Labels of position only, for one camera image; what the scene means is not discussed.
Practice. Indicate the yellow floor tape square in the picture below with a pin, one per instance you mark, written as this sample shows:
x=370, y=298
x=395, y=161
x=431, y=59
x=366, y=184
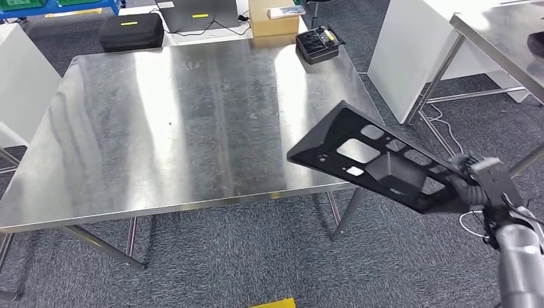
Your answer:
x=274, y=303

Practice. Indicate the green plastic crate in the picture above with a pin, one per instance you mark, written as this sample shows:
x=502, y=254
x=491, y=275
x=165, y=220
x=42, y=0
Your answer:
x=21, y=4
x=78, y=2

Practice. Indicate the blue plastic bin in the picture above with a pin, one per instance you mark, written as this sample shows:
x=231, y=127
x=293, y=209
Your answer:
x=51, y=9

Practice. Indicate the brown cardboard box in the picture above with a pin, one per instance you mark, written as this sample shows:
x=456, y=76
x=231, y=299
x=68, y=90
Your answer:
x=272, y=26

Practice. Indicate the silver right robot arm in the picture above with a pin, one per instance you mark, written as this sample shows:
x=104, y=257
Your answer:
x=518, y=263

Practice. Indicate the smartphone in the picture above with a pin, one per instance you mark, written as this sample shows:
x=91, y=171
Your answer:
x=285, y=12

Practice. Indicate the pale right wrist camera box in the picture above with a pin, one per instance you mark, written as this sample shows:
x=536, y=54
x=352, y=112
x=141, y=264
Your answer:
x=497, y=183

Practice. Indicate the grey laptop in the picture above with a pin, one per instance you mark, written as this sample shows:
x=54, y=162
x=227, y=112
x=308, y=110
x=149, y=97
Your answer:
x=187, y=21

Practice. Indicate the black device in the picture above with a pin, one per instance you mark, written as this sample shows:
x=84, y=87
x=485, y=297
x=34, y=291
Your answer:
x=536, y=44

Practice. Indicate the stainless steel workbench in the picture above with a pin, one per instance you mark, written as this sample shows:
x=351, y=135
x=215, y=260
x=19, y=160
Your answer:
x=170, y=127

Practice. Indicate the black remote controller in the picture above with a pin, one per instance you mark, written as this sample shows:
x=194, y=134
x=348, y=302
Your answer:
x=316, y=46

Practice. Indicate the black plastic car part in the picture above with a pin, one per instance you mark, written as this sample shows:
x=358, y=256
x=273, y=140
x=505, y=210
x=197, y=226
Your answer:
x=395, y=174

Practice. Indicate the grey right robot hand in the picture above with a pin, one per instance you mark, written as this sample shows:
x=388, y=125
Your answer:
x=463, y=168

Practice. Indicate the black zip case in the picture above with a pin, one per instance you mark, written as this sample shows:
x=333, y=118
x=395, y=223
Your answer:
x=131, y=34

